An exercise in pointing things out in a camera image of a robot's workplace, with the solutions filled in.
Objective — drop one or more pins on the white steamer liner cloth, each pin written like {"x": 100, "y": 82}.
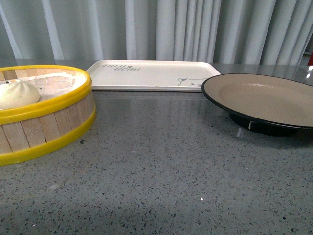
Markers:
{"x": 55, "y": 84}

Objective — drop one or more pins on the beige plate with black rim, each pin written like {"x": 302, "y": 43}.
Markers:
{"x": 264, "y": 104}

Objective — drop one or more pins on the white rectangular bear tray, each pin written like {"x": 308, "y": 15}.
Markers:
{"x": 147, "y": 75}

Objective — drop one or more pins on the white steamed bun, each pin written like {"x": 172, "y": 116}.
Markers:
{"x": 17, "y": 94}

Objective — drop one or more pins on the red fire extinguisher box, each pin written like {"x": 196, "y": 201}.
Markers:
{"x": 311, "y": 60}

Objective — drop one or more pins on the yellow rimmed bamboo steamer basket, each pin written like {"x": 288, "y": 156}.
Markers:
{"x": 37, "y": 129}

